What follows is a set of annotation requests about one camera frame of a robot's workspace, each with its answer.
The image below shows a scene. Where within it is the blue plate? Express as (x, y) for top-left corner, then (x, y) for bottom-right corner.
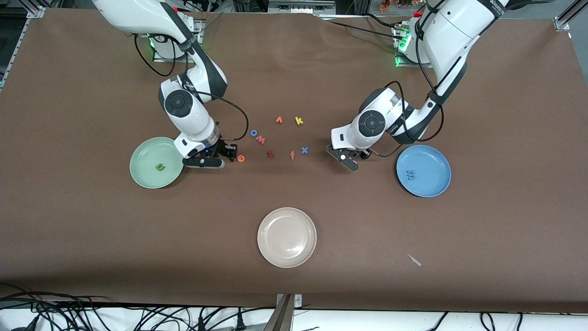
(396, 145), (452, 198)

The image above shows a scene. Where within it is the green plate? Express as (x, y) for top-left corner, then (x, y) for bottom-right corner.
(130, 137), (185, 189)

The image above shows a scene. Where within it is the beige plate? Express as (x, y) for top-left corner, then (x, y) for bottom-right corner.
(257, 207), (317, 268)

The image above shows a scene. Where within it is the brown table cover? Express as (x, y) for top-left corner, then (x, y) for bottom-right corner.
(0, 8), (588, 314)

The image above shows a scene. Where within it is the grey metal box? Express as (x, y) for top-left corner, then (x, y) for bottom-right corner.
(268, 0), (337, 14)

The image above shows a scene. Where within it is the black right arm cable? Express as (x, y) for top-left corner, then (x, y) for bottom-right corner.
(133, 34), (250, 141)

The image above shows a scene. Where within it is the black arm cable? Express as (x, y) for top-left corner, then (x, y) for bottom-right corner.
(133, 34), (250, 141)
(367, 9), (469, 158)

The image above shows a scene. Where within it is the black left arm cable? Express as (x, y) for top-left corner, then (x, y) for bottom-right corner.
(367, 9), (469, 158)

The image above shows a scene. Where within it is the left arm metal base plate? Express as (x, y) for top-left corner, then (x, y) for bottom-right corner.
(393, 23), (419, 68)

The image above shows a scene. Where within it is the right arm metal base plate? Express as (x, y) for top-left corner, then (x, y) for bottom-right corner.
(153, 18), (205, 63)

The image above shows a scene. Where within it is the black table cable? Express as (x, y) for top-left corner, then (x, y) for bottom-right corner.
(363, 13), (407, 28)
(328, 19), (400, 37)

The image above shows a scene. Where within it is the aluminium profile post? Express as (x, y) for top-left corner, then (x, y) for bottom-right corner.
(264, 294), (293, 331)

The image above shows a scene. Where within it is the aluminium frame edge rail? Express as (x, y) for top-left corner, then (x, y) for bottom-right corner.
(0, 18), (23, 90)

